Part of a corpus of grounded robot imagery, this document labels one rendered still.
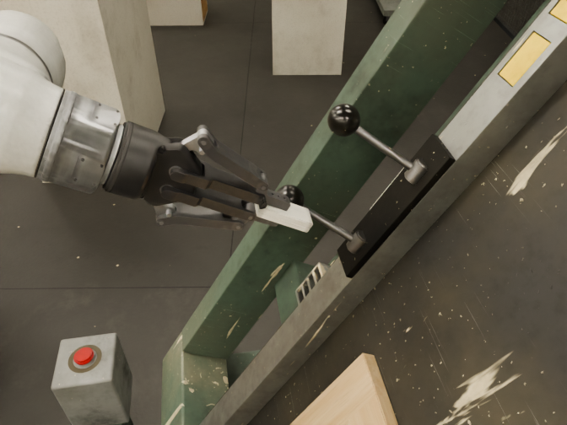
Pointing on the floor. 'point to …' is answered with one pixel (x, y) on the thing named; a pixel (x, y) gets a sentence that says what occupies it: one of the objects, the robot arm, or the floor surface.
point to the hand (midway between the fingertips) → (283, 212)
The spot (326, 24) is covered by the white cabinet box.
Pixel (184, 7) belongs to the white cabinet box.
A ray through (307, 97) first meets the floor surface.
